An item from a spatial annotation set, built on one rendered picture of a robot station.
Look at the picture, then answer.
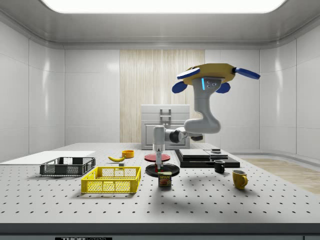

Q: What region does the red plate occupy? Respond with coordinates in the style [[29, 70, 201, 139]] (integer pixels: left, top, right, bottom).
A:
[[144, 153, 171, 162]]

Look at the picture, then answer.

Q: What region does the black plate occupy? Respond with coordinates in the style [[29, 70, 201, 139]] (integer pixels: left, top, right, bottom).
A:
[[145, 162, 181, 177]]

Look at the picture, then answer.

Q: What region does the drone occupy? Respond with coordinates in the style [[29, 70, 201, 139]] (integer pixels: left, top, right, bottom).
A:
[[171, 63, 261, 95]]

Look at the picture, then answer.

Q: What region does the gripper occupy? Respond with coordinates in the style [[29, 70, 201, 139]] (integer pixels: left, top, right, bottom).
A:
[[153, 144, 165, 172]]

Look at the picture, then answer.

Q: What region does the black mug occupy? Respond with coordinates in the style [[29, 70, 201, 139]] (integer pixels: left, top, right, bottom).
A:
[[213, 159, 226, 174]]

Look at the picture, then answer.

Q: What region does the yellow mug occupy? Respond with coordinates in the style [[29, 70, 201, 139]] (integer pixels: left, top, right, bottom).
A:
[[232, 169, 249, 189]]

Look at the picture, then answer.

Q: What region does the yellow basket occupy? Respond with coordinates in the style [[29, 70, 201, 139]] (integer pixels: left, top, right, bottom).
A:
[[80, 166, 142, 194]]

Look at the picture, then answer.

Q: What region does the white cabinet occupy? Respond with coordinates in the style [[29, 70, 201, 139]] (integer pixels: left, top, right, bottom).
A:
[[140, 104, 192, 150]]

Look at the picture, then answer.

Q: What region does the white board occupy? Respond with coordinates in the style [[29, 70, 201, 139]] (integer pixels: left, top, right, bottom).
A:
[[0, 150, 97, 165]]

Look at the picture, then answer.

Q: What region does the dark grey basket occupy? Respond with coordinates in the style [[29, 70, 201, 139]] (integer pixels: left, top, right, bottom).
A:
[[39, 156, 97, 177]]

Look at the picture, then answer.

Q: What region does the black stove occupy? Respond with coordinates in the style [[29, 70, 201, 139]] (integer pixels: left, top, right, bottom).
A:
[[174, 147, 241, 168]]

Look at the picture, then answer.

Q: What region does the banana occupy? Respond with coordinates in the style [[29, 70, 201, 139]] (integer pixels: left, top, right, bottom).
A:
[[107, 155, 127, 163]]

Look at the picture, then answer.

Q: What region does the flat-sided can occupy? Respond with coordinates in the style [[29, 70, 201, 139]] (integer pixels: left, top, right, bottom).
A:
[[158, 171, 173, 188]]

